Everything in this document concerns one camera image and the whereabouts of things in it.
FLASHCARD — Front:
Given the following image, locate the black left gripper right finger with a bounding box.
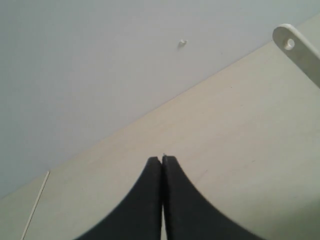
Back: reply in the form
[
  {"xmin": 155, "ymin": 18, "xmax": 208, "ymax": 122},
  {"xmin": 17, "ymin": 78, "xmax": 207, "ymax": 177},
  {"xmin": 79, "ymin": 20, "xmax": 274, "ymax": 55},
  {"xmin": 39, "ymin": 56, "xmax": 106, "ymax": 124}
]
[{"xmin": 162, "ymin": 155, "xmax": 260, "ymax": 240}]

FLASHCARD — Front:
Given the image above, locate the white wall plug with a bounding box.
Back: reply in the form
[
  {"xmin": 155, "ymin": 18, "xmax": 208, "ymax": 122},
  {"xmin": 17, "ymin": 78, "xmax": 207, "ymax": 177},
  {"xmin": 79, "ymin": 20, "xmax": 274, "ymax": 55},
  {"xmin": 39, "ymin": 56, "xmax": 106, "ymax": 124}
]
[{"xmin": 177, "ymin": 39, "xmax": 188, "ymax": 49}]

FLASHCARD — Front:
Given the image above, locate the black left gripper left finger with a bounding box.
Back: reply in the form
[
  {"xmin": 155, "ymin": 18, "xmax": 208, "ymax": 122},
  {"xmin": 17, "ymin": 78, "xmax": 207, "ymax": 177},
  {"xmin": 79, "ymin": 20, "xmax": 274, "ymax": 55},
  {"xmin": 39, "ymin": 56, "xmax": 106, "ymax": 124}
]
[{"xmin": 78, "ymin": 157, "xmax": 162, "ymax": 240}]

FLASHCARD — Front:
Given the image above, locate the wooden paint brush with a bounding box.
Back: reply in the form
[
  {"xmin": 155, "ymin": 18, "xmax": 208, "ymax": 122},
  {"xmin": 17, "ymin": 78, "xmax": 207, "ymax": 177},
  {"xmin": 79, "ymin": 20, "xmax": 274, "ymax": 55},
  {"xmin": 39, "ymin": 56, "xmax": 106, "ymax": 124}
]
[{"xmin": 272, "ymin": 23, "xmax": 320, "ymax": 87}]

